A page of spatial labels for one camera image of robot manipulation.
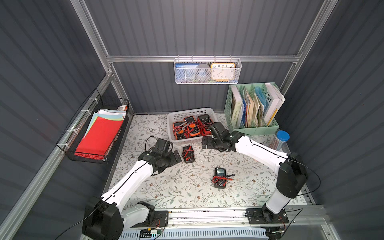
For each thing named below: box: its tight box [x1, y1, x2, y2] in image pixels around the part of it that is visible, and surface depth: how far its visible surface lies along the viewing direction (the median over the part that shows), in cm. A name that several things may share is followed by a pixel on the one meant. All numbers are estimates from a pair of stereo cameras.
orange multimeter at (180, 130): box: [173, 121, 188, 140], surface depth 104 cm
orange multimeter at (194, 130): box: [188, 123, 201, 137], surface depth 101 cm
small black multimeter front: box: [210, 167, 236, 189], surface depth 85 cm
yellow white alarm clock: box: [210, 62, 236, 82], surface depth 90 cm
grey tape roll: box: [195, 63, 211, 81], surface depth 89 cm
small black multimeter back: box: [181, 144, 196, 164], surface depth 95 cm
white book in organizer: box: [263, 83, 286, 126], surface depth 99 cm
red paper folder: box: [74, 116, 124, 160], surface depth 71 cm
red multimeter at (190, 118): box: [184, 115, 196, 123], surface depth 110 cm
